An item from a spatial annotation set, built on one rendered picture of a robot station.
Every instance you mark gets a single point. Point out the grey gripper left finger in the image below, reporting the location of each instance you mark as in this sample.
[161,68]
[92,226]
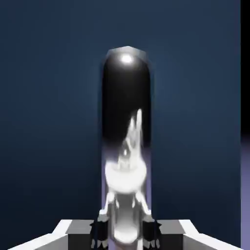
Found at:
[78,234]

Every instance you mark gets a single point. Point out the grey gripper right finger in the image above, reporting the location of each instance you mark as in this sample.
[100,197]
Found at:
[171,234]

